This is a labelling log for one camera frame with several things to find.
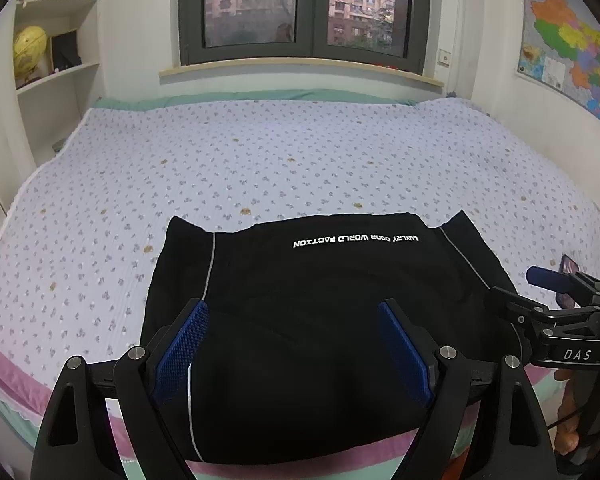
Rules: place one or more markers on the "dark framed window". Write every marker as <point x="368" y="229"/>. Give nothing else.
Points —
<point x="250" y="5"/>

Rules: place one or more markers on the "yellow globe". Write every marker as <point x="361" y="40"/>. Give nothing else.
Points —
<point x="30" y="50"/>

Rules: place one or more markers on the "black jacket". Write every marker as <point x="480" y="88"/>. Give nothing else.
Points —
<point x="305" y="310"/>

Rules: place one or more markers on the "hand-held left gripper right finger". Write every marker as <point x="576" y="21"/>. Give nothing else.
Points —
<point x="405" y="350"/>

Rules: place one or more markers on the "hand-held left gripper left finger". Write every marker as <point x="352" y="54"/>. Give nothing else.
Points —
<point x="180" y="355"/>

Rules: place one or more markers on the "person's right hand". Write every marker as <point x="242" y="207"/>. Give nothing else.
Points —
<point x="566" y="430"/>

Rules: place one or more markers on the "wooden window sill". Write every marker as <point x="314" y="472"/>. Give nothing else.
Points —
<point x="300" y="66"/>

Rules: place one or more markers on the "white bookshelf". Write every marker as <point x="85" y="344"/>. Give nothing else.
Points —
<point x="75" y="15"/>

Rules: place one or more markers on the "colourful wall map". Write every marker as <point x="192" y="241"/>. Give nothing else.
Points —
<point x="570" y="35"/>

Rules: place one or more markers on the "bed with floral sheet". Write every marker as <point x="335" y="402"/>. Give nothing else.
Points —
<point x="10" y="380"/>

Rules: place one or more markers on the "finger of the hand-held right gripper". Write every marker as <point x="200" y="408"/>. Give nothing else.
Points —
<point x="542" y="277"/>
<point x="522" y="312"/>

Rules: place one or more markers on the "white wall switch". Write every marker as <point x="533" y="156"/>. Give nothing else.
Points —
<point x="445" y="57"/>

